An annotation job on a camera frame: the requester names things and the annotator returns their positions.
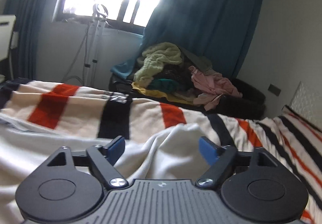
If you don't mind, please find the teal right curtain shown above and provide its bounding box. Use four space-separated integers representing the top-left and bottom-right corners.
140 0 266 80

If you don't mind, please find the light green knit garment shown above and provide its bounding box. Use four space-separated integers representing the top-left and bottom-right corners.
134 42 183 88

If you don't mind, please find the wall power socket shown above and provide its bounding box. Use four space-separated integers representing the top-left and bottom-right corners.
267 84 281 97

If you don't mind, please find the striped bed blanket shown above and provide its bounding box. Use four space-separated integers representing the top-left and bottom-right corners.
1 79 321 223

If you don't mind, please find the white zip-up garment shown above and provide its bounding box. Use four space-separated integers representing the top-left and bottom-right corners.
1 115 208 223

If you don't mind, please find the teal curtain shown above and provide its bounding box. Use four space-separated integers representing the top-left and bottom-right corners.
3 0 61 79
140 0 266 80

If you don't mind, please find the teal left curtain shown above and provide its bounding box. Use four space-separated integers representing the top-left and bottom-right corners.
3 0 61 79

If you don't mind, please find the white garment steamer stand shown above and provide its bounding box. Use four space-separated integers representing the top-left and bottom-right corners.
61 3 110 86

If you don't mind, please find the pink garment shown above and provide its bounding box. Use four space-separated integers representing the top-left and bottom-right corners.
189 66 242 111

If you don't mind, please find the black fuzzy garment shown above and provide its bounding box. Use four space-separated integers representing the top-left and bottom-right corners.
215 79 266 120

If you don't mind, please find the white black chair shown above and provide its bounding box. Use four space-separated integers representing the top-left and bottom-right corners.
1 15 19 82

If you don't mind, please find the dark green garment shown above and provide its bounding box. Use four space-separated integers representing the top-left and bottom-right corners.
147 79 181 93

